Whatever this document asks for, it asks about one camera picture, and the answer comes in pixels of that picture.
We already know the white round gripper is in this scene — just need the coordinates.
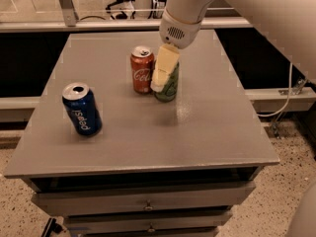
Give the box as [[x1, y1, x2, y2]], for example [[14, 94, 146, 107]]
[[150, 10, 200, 92]]

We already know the green soda can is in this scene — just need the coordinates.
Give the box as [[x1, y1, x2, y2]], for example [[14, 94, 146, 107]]
[[154, 63, 180, 103]]

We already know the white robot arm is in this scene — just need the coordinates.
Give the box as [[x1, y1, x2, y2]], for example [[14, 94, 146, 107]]
[[159, 0, 316, 89]]

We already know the red coke can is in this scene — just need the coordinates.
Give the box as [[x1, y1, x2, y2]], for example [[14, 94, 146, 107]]
[[130, 45, 154, 94]]

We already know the blue pepsi can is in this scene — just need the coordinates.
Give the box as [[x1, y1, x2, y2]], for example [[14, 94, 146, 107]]
[[62, 82, 102, 136]]

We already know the grey drawer cabinet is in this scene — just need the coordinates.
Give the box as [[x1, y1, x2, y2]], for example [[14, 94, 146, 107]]
[[5, 30, 278, 237]]

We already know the lower grey drawer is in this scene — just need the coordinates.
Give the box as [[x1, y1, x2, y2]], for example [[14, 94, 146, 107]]
[[64, 210, 232, 234]]

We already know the grey drawer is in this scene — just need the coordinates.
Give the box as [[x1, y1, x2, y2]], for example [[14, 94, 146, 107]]
[[64, 210, 232, 234], [32, 181, 256, 216]]

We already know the upper grey drawer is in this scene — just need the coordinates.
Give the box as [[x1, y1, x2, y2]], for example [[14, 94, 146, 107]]
[[32, 181, 256, 216]]

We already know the metal railing frame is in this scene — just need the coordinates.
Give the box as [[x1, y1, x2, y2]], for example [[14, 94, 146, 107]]
[[0, 0, 255, 34]]

